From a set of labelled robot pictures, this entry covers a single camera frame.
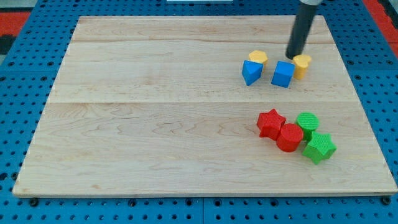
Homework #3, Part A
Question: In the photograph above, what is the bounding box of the blue triangle block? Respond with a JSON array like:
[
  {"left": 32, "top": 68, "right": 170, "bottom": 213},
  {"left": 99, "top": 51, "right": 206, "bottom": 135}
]
[{"left": 242, "top": 60, "right": 264, "bottom": 86}]

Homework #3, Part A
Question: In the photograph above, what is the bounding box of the red star block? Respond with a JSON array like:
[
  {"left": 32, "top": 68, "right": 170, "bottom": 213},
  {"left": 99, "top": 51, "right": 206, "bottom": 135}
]
[{"left": 257, "top": 108, "right": 286, "bottom": 141}]

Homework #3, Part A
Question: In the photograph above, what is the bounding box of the green star block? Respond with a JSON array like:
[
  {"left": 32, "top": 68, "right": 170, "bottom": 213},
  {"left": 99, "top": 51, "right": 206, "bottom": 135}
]
[{"left": 302, "top": 131, "right": 337, "bottom": 164}]

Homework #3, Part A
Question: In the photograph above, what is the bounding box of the wooden board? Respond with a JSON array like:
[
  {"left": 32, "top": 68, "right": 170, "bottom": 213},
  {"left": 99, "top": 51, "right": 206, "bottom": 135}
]
[{"left": 12, "top": 16, "right": 397, "bottom": 198}]

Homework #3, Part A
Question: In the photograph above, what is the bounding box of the yellow hexagon block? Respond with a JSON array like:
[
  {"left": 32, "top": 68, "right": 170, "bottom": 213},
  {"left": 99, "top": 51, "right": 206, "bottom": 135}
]
[{"left": 248, "top": 50, "right": 268, "bottom": 67}]

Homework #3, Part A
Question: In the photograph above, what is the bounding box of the blue cube block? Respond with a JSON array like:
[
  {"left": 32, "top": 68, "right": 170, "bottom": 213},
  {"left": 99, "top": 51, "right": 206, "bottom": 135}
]
[{"left": 271, "top": 61, "right": 295, "bottom": 88}]

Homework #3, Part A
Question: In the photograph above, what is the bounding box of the red cylinder block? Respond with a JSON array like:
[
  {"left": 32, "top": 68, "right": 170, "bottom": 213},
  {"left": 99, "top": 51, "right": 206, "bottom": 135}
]
[{"left": 276, "top": 123, "right": 303, "bottom": 152}]

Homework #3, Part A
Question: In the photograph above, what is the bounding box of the green cylinder block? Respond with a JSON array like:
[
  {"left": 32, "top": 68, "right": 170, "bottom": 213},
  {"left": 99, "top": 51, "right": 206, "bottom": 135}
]
[{"left": 295, "top": 111, "right": 320, "bottom": 141}]

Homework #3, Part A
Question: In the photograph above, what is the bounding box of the yellow heart block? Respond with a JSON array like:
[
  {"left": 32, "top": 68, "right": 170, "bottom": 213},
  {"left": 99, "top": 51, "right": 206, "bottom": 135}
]
[{"left": 292, "top": 54, "right": 312, "bottom": 80}]

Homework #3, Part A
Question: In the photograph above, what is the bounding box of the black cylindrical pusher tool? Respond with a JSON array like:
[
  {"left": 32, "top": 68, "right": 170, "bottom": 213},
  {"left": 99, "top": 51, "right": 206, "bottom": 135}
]
[{"left": 285, "top": 0, "right": 322, "bottom": 59}]

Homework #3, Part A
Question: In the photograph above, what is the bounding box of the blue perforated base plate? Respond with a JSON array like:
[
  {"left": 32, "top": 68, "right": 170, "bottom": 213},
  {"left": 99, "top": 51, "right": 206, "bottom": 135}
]
[{"left": 1, "top": 1, "right": 397, "bottom": 223}]

